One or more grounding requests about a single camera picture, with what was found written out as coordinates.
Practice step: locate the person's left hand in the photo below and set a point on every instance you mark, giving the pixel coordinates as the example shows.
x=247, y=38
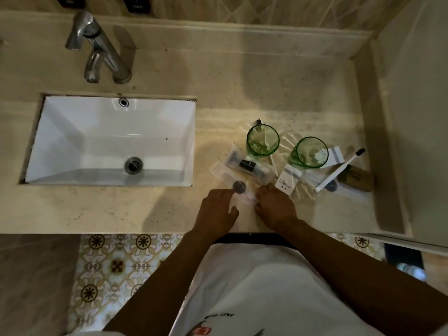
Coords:
x=214, y=213

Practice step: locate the person's right hand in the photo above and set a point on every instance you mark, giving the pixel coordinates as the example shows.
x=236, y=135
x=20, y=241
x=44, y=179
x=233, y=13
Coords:
x=276, y=209

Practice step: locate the person's right fingers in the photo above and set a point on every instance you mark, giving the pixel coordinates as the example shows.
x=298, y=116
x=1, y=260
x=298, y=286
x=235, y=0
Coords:
x=266, y=192

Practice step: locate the person's left thumb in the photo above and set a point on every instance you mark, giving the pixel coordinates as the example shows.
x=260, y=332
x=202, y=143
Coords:
x=234, y=213

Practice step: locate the clear packet with round cap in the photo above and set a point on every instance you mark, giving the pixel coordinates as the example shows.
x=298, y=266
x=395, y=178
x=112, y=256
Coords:
x=225, y=174

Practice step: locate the person's right forearm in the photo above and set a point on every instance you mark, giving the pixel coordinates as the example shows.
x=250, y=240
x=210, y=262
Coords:
x=364, y=276

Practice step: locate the person's left forearm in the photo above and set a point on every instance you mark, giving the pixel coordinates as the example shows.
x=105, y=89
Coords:
x=161, y=286

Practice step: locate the small white box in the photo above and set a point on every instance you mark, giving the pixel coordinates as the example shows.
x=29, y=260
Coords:
x=287, y=178

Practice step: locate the clear packet with black item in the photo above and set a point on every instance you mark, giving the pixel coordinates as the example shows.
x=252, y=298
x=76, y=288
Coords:
x=250, y=166

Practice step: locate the green drinking glass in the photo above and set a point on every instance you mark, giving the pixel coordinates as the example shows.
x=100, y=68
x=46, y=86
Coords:
x=263, y=140
x=308, y=152

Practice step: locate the scattered cotton swabs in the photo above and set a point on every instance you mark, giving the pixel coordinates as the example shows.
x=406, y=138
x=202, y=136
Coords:
x=285, y=143

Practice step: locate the dark round cap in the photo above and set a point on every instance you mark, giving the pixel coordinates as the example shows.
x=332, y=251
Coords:
x=331, y=186

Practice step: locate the white toothbrush with black head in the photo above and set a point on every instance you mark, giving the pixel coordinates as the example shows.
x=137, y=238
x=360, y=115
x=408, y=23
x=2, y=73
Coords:
x=337, y=171

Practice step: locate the white grey striped packet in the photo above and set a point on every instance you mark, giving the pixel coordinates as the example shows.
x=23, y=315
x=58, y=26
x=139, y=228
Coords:
x=336, y=156

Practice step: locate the white printed shirt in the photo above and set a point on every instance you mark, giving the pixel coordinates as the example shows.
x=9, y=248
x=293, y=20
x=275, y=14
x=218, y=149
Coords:
x=266, y=293

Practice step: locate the brown paper packet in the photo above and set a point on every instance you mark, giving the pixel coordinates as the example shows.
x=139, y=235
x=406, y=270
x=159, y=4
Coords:
x=358, y=178

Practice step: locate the chrome sink drain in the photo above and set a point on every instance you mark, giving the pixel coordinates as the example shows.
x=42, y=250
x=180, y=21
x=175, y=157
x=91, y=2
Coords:
x=133, y=165

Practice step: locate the white rectangular sink basin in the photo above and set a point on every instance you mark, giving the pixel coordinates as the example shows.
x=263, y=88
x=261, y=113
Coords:
x=105, y=136

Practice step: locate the chrome faucet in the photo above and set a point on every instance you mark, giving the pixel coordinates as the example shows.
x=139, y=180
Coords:
x=101, y=48

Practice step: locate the black wall fixture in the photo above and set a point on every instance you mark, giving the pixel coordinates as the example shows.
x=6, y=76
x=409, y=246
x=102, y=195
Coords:
x=137, y=4

